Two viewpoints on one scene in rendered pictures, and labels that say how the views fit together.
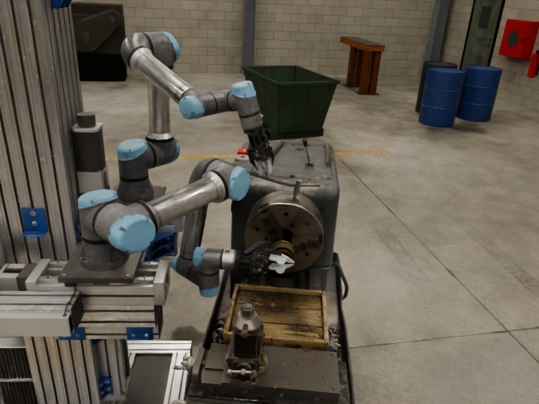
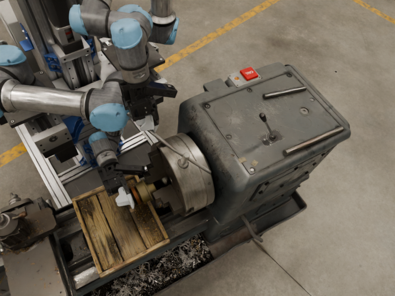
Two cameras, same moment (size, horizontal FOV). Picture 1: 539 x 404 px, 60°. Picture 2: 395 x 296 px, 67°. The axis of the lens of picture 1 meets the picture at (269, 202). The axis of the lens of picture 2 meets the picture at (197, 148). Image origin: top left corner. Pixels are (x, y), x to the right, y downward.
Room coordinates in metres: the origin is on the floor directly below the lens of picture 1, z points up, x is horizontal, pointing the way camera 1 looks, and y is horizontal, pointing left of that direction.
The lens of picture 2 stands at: (1.35, -0.50, 2.17)
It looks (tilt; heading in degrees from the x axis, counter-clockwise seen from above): 58 degrees down; 48
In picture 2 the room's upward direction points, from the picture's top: 11 degrees clockwise
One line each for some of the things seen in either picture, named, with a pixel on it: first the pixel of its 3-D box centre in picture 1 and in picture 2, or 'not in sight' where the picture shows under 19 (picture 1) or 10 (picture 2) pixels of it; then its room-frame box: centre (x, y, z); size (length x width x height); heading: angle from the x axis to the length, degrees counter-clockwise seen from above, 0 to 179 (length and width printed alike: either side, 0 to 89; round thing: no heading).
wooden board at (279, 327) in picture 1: (277, 314); (120, 221); (1.39, -0.05, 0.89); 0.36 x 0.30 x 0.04; 87
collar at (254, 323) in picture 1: (247, 318); (3, 222); (1.05, 0.05, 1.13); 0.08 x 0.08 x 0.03
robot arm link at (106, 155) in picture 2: (229, 259); (107, 160); (1.45, 0.13, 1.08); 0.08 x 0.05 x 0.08; 176
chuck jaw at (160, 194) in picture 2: (306, 242); (172, 201); (1.58, -0.15, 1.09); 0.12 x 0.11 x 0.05; 87
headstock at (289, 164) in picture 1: (284, 197); (254, 138); (2.07, -0.07, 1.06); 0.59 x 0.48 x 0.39; 177
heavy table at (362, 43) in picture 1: (358, 64); not in sight; (10.71, -1.81, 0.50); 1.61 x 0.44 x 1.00; 13
